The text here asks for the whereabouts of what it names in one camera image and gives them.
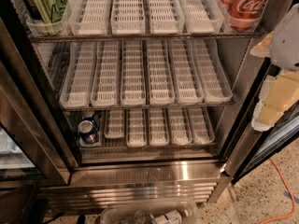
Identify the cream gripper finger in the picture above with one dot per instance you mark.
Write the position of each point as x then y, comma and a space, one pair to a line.
262, 49
277, 95

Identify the blue pepsi can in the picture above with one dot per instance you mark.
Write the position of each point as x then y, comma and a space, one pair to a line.
88, 132
92, 116

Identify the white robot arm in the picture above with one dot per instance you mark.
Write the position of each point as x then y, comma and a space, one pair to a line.
284, 49

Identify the front red coca-cola can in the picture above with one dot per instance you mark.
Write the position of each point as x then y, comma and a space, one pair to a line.
244, 14

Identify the fridge glass door right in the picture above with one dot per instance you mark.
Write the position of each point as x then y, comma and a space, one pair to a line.
252, 148

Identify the stainless steel fridge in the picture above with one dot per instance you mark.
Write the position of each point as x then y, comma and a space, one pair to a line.
133, 72

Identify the green soda can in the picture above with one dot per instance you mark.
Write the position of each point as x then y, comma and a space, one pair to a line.
45, 16

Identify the neighbouring fridge glass door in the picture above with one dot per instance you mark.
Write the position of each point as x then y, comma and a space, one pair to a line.
27, 154

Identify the clear plastic bin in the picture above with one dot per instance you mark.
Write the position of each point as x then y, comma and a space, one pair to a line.
155, 207

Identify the plastic bottle in bin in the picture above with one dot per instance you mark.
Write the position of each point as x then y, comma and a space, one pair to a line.
139, 217

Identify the middle wire shelf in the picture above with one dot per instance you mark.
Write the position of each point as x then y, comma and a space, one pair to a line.
81, 108

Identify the wire shelf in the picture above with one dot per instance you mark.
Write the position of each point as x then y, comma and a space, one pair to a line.
96, 38
120, 146
81, 108

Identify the bottom wire shelf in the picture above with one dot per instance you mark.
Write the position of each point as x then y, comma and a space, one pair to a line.
120, 146

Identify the top wire shelf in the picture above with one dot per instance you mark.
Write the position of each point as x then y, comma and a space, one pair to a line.
96, 38

